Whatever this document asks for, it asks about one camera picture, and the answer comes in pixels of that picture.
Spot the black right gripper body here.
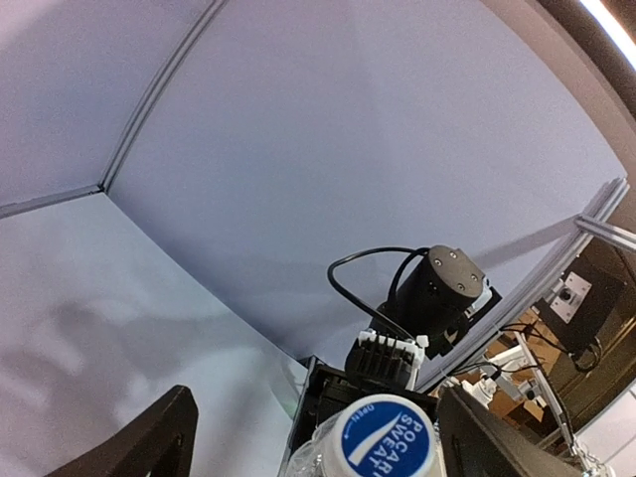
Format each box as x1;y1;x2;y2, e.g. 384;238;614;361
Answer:
285;358;436;470

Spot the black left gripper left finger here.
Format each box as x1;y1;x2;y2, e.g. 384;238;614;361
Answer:
51;385;199;477

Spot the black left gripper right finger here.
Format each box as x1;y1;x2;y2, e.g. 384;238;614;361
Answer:
437;387;586;477

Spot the white blue bottle cap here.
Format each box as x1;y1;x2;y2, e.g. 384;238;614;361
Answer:
320;394;437;477

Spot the clear plastic bottle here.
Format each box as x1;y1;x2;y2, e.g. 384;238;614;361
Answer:
284;423;334;477

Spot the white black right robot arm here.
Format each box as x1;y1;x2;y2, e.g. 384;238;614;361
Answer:
279;245;502;476

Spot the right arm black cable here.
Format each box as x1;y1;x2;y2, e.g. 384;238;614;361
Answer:
326;246;433;339

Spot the aluminium frame post right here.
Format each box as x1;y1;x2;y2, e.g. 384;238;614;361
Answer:
415;178;635;392

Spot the aluminium frame post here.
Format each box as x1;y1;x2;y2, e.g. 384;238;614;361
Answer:
97;0;229;195
415;178;635;392

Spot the aluminium frame rail left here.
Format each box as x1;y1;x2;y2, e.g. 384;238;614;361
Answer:
0;185;104;219

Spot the aluminium frame post left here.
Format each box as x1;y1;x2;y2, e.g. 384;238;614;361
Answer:
97;0;229;195

